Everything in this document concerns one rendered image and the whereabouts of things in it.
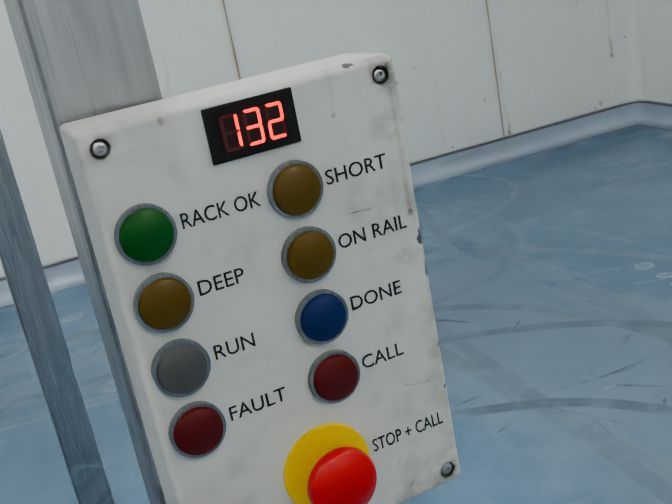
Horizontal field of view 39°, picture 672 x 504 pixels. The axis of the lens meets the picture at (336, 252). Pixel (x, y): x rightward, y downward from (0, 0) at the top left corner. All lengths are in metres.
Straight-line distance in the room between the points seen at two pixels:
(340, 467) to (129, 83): 0.23
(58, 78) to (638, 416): 1.87
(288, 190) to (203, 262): 0.06
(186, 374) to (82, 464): 1.32
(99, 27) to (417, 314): 0.23
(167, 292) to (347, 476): 0.14
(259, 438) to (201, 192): 0.14
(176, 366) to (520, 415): 1.83
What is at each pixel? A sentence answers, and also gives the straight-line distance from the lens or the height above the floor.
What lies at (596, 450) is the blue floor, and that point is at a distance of 2.12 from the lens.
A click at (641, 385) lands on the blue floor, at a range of 2.36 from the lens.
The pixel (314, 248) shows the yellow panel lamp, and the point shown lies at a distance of 0.49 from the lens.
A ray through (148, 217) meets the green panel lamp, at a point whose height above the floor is 1.02.
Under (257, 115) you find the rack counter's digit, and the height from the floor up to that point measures 1.05.
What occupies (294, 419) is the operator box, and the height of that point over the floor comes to 0.89.
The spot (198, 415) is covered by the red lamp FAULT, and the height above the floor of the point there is 0.91.
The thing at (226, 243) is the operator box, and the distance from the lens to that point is 0.48.
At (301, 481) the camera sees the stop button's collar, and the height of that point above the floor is 0.85.
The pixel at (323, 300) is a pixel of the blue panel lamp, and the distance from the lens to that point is 0.50.
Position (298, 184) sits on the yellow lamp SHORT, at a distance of 0.48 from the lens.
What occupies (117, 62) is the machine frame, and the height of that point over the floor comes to 1.09.
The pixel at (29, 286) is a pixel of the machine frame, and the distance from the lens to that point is 1.67.
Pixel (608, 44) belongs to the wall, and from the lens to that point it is 4.76.
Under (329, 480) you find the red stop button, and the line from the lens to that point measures 0.51.
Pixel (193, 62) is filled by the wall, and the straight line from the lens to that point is 3.92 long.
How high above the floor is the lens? 1.13
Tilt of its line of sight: 18 degrees down
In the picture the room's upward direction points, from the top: 11 degrees counter-clockwise
